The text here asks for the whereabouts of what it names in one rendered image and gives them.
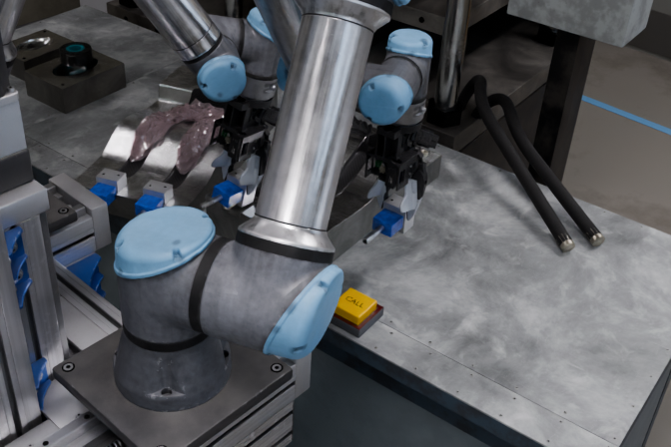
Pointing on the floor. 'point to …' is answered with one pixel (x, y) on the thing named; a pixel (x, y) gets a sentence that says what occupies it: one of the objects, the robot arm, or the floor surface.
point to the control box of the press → (580, 14)
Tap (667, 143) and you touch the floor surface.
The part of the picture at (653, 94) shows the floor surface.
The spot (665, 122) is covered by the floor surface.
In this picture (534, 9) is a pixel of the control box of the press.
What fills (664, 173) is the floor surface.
